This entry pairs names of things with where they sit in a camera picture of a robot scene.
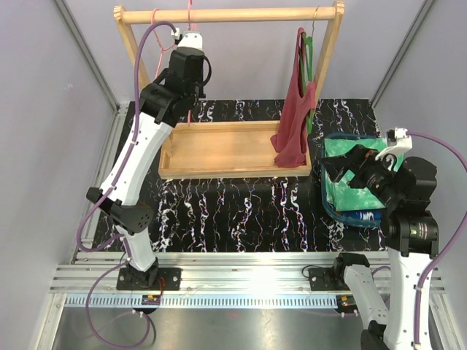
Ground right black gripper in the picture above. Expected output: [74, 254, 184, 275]
[321, 144, 403, 207]

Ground green patterned garment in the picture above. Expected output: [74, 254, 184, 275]
[322, 135, 412, 211]

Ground pink wire hanger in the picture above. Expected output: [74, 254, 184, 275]
[187, 0, 197, 126]
[151, 8, 176, 78]

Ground blue patterned trousers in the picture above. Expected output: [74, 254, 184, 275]
[338, 209, 382, 222]

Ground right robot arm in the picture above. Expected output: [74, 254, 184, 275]
[322, 144, 439, 349]

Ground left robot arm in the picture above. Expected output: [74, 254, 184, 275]
[86, 47, 211, 290]

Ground green plastic hanger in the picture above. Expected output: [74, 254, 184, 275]
[297, 6, 322, 134]

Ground teal transparent plastic bin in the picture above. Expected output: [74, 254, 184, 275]
[320, 133, 386, 228]

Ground maroon tank top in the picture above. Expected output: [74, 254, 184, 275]
[270, 27, 317, 168]

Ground black marbled table mat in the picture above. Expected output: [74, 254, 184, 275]
[140, 99, 385, 252]

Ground wooden clothes rack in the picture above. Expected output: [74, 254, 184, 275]
[114, 1, 344, 179]

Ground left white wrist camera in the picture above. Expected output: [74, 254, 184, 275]
[171, 28, 203, 50]

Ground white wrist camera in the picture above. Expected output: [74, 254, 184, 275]
[171, 28, 203, 50]
[375, 128, 413, 164]

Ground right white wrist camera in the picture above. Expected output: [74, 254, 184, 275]
[375, 128, 413, 164]

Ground aluminium mounting rail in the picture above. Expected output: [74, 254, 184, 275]
[49, 251, 448, 309]

